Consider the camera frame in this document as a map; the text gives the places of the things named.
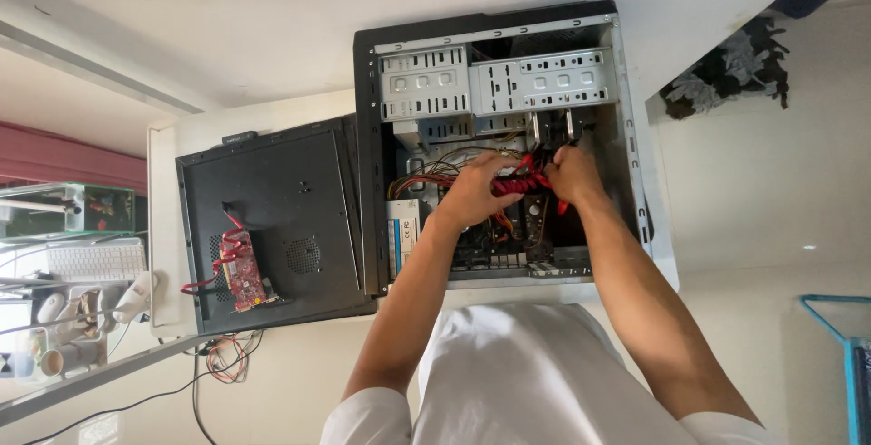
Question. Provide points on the person's left hand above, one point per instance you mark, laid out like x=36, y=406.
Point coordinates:
x=476, y=190

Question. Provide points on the person's right hand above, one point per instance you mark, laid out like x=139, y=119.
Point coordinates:
x=575, y=174

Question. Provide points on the person's left fingers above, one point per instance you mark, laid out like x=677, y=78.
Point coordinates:
x=500, y=162

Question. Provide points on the person's right fingers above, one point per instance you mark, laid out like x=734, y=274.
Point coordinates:
x=554, y=166

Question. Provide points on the open black computer case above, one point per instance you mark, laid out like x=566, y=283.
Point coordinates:
x=500, y=145

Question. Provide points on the black motherboard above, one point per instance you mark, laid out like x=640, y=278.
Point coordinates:
x=517, y=234

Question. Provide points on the silver drive bay cage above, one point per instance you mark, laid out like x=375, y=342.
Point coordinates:
x=497, y=84

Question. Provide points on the silver power supply unit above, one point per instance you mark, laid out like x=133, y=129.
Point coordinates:
x=403, y=234

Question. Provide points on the dark artificial leaf decoration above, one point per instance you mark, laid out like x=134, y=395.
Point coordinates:
x=731, y=67

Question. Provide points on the person's white shirt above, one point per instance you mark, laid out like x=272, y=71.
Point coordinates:
x=537, y=377

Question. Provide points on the black computer side panel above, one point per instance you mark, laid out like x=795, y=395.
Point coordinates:
x=272, y=227

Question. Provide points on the small black device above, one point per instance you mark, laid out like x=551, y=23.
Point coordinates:
x=239, y=137

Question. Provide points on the red graphics card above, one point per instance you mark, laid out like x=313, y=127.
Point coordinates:
x=243, y=275

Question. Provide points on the blue-framed glass tank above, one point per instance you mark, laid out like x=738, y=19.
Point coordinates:
x=844, y=356

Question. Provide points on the white power strip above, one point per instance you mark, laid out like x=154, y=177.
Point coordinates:
x=134, y=295

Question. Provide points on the white keyboard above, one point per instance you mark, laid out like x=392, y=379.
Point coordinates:
x=95, y=261

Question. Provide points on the glass fish tank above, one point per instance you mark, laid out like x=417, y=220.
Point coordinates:
x=68, y=208

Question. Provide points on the cluttered glass shelf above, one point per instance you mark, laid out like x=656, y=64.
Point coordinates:
x=58, y=309

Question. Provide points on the white computer mouse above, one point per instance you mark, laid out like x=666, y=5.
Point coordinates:
x=49, y=307

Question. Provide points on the white paper cup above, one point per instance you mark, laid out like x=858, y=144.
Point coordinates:
x=61, y=361

